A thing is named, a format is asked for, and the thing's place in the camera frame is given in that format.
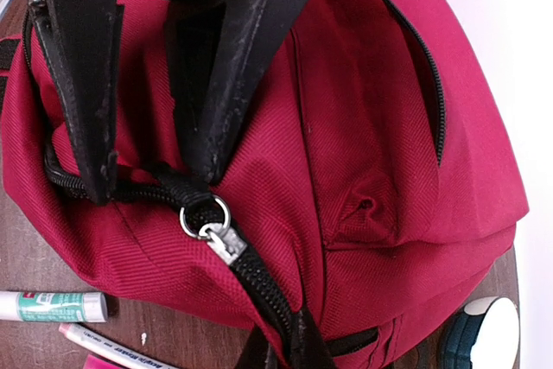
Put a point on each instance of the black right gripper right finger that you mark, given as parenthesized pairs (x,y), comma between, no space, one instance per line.
(217,53)

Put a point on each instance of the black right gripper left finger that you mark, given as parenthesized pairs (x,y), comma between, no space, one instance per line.
(80,41)

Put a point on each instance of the red backpack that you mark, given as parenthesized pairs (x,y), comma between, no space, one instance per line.
(372,188)

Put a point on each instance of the white green glue stick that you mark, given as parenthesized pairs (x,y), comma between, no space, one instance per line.
(53,307)

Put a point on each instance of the white pink marker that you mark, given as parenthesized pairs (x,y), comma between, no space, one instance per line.
(109,349)

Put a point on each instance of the white dark-rimmed bowl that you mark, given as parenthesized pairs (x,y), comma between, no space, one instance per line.
(484,333)

